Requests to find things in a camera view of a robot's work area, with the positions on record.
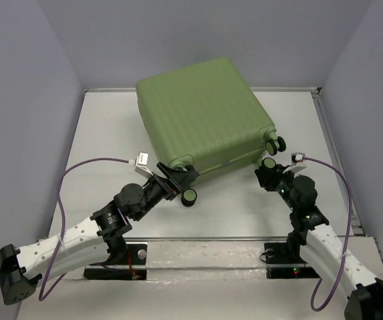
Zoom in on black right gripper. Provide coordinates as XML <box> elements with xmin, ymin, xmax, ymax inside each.
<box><xmin>254</xmin><ymin>163</ymin><xmax>297</xmax><ymax>211</ymax></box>

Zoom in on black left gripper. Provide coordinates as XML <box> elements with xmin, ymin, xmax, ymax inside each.
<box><xmin>132</xmin><ymin>162</ymin><xmax>198</xmax><ymax>221</ymax></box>

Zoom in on green suitcase blue lining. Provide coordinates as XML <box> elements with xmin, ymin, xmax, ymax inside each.
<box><xmin>135</xmin><ymin>57</ymin><xmax>279</xmax><ymax>183</ymax></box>

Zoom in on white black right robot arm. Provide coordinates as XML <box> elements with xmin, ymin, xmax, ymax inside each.
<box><xmin>255</xmin><ymin>158</ymin><xmax>383</xmax><ymax>319</ymax></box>

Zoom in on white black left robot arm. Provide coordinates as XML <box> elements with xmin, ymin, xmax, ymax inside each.
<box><xmin>0</xmin><ymin>162</ymin><xmax>199</xmax><ymax>305</ymax></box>

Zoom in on green suitcase wheel lid upper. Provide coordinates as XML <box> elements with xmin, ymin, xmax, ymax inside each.
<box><xmin>262</xmin><ymin>157</ymin><xmax>276</xmax><ymax>169</ymax></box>

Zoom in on green suitcase wheel lid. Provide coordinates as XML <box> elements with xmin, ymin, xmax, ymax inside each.
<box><xmin>262</xmin><ymin>157</ymin><xmax>276</xmax><ymax>169</ymax></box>
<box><xmin>266</xmin><ymin>137</ymin><xmax>286</xmax><ymax>155</ymax></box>

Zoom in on green suitcase wheel front left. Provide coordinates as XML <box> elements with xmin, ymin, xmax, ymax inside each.
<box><xmin>181</xmin><ymin>188</ymin><xmax>198</xmax><ymax>207</ymax></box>

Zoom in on green suitcase wheel lid lower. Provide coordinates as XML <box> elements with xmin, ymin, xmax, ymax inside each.
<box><xmin>266</xmin><ymin>137</ymin><xmax>286</xmax><ymax>155</ymax></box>

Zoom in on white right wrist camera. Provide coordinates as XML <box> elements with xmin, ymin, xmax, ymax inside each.
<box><xmin>283</xmin><ymin>153</ymin><xmax>307</xmax><ymax>174</ymax></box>

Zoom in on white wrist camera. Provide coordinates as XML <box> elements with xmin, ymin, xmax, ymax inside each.
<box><xmin>128</xmin><ymin>151</ymin><xmax>153</xmax><ymax>179</ymax></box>
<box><xmin>283</xmin><ymin>153</ymin><xmax>307</xmax><ymax>174</ymax></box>

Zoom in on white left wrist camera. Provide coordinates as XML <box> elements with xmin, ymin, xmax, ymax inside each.
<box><xmin>128</xmin><ymin>151</ymin><xmax>153</xmax><ymax>179</ymax></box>

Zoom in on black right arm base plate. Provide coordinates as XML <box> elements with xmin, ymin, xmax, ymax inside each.
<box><xmin>260</xmin><ymin>242</ymin><xmax>320</xmax><ymax>279</ymax></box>

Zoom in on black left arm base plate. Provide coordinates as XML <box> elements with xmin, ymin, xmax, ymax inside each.
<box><xmin>83</xmin><ymin>242</ymin><xmax>147</xmax><ymax>281</ymax></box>

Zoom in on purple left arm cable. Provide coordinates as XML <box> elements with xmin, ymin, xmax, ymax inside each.
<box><xmin>38</xmin><ymin>157</ymin><xmax>134</xmax><ymax>301</ymax></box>

